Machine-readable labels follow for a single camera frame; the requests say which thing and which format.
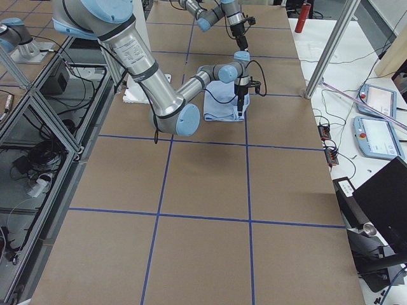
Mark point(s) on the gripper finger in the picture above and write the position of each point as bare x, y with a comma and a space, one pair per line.
242, 43
240, 107

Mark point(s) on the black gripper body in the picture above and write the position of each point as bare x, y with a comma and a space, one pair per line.
236, 32
240, 91

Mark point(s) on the light blue t-shirt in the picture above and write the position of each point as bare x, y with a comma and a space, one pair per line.
220, 103

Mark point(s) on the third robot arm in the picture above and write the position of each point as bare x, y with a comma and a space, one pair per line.
20, 44

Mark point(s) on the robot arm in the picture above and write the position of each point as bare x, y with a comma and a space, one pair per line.
113, 23
230, 11

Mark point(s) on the red bottle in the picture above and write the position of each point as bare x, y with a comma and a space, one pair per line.
304, 13

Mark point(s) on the orange circuit board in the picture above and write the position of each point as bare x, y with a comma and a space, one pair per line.
331, 154
324, 132

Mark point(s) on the near teach pendant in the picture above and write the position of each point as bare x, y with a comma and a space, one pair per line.
377, 138

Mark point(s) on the teach pendant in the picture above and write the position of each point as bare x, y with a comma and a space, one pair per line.
377, 138
378, 98

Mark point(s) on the far teach pendant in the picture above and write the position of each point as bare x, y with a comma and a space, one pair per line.
378, 98

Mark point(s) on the black laptop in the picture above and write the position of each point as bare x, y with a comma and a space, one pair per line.
382, 198

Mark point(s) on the black power box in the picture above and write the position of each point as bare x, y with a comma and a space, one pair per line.
57, 81

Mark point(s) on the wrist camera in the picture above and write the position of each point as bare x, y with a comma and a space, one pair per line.
256, 85
250, 20

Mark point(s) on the aluminium frame post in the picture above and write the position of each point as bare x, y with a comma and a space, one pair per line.
331, 45

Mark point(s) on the black camera stand device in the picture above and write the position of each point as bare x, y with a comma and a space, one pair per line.
376, 263

